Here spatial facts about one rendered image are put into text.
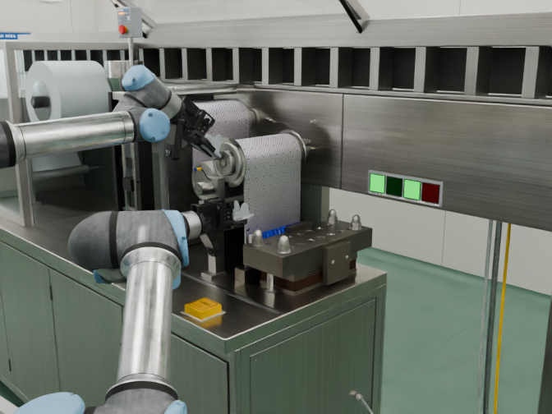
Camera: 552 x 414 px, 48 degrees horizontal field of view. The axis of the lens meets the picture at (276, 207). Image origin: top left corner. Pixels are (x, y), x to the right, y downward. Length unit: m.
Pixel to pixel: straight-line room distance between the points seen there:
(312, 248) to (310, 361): 0.31
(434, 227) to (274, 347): 3.06
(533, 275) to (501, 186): 2.69
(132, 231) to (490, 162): 0.92
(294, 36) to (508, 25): 0.71
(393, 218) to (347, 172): 2.85
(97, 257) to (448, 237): 3.54
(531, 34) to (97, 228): 1.08
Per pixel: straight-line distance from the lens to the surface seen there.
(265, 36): 2.14
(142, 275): 1.16
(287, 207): 1.91
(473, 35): 1.68
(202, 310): 1.60
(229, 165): 1.77
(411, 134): 1.77
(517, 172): 1.63
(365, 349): 1.97
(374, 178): 1.85
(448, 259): 4.57
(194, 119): 1.70
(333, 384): 1.89
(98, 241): 1.23
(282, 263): 1.65
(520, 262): 4.33
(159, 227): 1.21
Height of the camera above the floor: 1.57
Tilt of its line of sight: 14 degrees down
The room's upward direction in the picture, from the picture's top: straight up
